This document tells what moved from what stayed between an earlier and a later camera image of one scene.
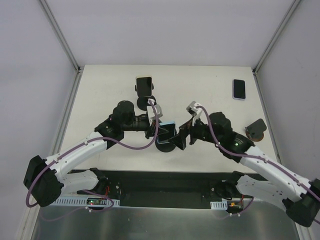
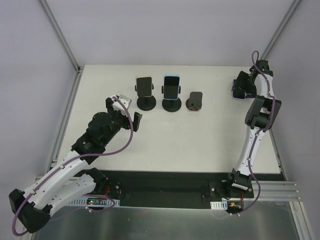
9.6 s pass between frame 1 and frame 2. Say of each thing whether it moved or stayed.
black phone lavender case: stayed
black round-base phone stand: stayed
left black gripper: moved
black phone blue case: moved
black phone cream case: stayed
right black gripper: moved
